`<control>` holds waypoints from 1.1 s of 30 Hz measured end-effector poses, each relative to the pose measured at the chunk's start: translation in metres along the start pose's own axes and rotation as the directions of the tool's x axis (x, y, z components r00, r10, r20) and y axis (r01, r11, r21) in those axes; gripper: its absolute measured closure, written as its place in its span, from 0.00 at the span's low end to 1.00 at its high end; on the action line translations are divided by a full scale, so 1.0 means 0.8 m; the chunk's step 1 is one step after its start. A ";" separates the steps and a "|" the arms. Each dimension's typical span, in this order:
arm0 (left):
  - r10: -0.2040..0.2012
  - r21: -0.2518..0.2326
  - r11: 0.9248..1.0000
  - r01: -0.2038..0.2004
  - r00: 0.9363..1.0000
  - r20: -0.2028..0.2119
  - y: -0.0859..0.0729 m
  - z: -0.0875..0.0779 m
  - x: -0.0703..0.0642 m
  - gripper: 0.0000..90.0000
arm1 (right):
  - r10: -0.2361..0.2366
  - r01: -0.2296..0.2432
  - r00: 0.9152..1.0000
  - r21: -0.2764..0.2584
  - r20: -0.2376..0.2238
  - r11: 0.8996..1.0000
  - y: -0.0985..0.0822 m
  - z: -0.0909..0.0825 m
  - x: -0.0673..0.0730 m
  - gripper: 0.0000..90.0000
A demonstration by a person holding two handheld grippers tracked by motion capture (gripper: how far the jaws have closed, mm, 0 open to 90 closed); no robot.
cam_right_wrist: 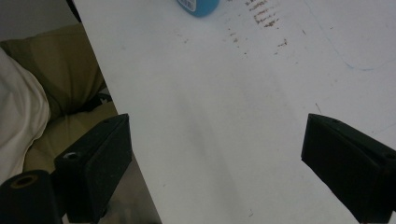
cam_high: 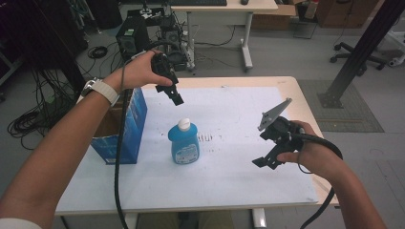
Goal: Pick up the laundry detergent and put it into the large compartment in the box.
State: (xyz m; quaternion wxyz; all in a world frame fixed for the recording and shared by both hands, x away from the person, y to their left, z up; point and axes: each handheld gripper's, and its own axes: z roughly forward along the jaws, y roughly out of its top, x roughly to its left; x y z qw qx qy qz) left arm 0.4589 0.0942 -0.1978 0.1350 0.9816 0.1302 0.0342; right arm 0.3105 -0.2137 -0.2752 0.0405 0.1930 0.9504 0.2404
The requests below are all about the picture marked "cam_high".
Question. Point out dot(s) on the white desk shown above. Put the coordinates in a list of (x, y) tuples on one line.
[(229, 6)]

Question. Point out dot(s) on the black office chair base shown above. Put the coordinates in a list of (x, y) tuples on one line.
[(356, 55)]

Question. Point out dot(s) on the white sleeve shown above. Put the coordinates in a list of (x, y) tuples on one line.
[(17, 223)]

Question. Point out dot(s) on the black computer mouse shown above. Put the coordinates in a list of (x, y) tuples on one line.
[(244, 1)]

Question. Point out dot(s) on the brown wooden cabinet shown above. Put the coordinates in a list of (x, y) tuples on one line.
[(347, 12)]

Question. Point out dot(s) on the black keyboard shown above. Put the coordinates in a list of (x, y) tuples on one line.
[(197, 2)]

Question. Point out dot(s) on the grey computer case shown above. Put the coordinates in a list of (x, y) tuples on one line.
[(172, 33)]

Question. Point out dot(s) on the person's right hand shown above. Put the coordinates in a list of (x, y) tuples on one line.
[(318, 157)]

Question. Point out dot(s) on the blue cardboard box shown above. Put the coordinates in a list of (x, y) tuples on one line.
[(133, 127)]

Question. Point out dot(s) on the grey floor mat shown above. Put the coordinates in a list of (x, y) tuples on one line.
[(350, 117)]

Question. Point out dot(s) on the white wristwatch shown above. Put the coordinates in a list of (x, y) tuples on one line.
[(105, 89)]

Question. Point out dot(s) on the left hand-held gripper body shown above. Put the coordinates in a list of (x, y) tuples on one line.
[(163, 68)]

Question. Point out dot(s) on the white table mat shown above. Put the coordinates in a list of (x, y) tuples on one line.
[(223, 181)]

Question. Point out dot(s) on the black metal post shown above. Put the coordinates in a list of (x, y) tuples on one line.
[(359, 54)]

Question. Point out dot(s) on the blue bottle with white cap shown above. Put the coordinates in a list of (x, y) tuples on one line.
[(184, 146)]

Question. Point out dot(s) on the brown cardboard box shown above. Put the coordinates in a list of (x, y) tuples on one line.
[(270, 19)]

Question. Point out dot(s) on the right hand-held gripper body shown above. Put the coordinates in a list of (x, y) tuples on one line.
[(281, 132)]

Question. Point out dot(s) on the black computer tower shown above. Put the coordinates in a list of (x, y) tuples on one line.
[(130, 39)]

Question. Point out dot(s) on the white table leg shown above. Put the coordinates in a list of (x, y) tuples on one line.
[(130, 222), (259, 218)]

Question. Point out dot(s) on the person's left hand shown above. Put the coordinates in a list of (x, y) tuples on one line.
[(135, 74)]

